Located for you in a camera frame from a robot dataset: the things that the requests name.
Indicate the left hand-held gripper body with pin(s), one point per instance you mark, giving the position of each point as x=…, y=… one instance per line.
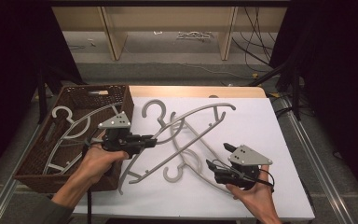
x=116, y=123

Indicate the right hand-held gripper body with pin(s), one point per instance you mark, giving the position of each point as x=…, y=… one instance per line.
x=247, y=157

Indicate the brown woven basket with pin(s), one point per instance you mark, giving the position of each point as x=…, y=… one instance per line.
x=112, y=93

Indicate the grey plastic clothes hanger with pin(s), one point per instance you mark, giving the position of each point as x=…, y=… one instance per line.
x=152, y=101
x=62, y=107
x=167, y=177

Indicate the person's right hand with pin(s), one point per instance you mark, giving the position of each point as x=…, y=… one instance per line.
x=258, y=196

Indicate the person's left hand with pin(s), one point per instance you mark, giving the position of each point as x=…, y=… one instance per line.
x=96, y=165

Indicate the white table mat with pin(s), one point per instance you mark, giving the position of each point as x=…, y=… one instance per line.
x=261, y=130

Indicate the black tripod stand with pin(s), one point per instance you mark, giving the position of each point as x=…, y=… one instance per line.
x=296, y=93

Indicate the beige wooden shelf unit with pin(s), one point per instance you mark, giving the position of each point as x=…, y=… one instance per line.
x=115, y=37

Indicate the small white floor tag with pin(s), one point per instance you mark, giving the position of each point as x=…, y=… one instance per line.
x=158, y=32

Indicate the person's grey sleeve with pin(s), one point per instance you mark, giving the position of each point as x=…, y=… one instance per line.
x=49, y=214

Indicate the black curtain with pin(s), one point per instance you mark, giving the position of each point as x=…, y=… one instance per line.
x=12, y=62
x=338, y=77

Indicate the aluminium floor rail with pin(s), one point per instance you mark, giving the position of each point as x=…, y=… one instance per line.
x=0, y=199
x=323, y=174

